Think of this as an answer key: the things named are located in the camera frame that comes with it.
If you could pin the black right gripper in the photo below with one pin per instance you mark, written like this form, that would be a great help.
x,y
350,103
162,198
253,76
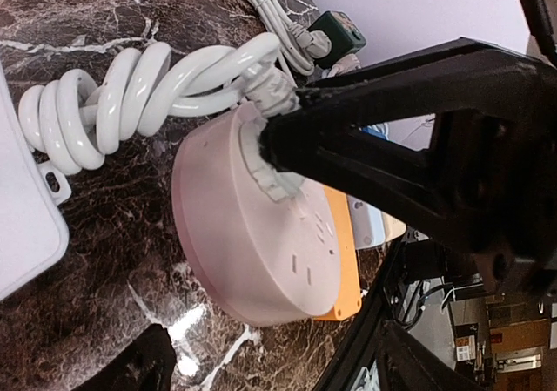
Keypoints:
x,y
494,143

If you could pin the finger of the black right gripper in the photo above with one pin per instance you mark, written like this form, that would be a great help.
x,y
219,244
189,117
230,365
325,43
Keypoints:
x,y
420,188

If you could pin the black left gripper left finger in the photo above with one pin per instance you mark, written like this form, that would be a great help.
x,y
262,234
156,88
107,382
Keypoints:
x,y
146,364

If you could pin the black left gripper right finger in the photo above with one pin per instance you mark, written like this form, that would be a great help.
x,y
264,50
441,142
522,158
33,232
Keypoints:
x,y
403,363

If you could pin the pink round socket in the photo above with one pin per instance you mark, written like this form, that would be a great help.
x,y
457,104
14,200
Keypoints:
x,y
263,262

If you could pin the white multi-socket power strip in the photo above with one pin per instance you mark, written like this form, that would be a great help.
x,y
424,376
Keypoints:
x,y
34,234

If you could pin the beige cube socket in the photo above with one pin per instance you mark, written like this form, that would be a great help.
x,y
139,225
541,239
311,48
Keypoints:
x,y
393,227

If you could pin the dark green cube socket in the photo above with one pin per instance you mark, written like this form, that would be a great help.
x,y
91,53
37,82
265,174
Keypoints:
x,y
345,36

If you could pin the light blue power strip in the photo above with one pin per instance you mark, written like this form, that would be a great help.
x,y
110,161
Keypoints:
x,y
367,224

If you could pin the orange power strip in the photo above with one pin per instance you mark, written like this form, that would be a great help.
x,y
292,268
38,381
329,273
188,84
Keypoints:
x,y
349,301

